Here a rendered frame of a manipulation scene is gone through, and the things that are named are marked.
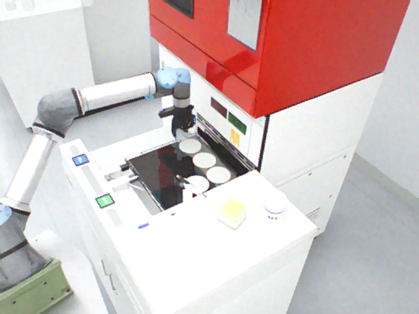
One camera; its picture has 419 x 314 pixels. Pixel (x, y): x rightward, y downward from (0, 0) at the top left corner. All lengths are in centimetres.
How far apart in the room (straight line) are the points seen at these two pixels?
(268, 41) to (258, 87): 17
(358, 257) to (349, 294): 28
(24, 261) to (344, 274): 183
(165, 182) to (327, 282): 129
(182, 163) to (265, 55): 64
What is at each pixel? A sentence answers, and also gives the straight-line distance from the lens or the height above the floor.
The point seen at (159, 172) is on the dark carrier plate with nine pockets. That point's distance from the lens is 161.
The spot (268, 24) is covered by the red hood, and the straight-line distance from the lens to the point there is 120.
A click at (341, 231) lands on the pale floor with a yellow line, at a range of 273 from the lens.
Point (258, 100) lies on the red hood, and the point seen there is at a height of 130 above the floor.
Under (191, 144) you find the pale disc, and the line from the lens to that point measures 174.
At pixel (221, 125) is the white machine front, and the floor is 102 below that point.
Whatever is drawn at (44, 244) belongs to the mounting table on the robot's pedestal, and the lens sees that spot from 155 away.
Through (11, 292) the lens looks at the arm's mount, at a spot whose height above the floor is 99.
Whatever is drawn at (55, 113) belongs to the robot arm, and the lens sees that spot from 133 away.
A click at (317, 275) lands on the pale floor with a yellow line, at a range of 247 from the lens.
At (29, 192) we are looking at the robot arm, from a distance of 143.
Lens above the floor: 200
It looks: 41 degrees down
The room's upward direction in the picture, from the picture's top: 3 degrees clockwise
